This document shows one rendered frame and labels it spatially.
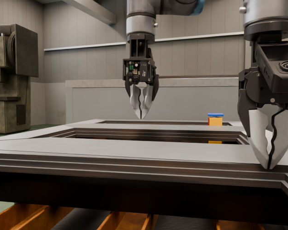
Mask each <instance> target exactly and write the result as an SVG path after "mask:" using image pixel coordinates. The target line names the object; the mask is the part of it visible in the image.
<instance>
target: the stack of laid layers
mask: <svg viewBox="0 0 288 230"><path fill-rule="evenodd" d="M98 123H100V124H151V125H208V122H163V121H102V122H98ZM45 137H58V138H75V137H95V138H127V139H159V140H191V141H236V142H237V143H238V144H239V145H250V143H249V141H248V139H247V136H246V135H245V134H243V133H242V132H241V131H182V130H141V129H99V128H72V129H68V130H64V131H58V132H54V133H50V134H46V135H42V136H37V137H32V138H45ZM32 138H30V139H32ZM0 172H11V173H33V174H48V175H64V176H79V177H95V178H117V179H132V180H148V181H163V182H178V183H200V184H216V185H231V186H247V187H262V188H281V189H282V190H283V191H284V192H285V193H286V195H288V166H281V165H276V166H275V167H274V168H273V169H265V168H264V167H263V166H262V165H261V164H244V163H225V162H199V161H183V160H166V159H149V158H133V157H109V156H93V155H76V154H60V153H43V152H20V151H3V150H0Z"/></svg>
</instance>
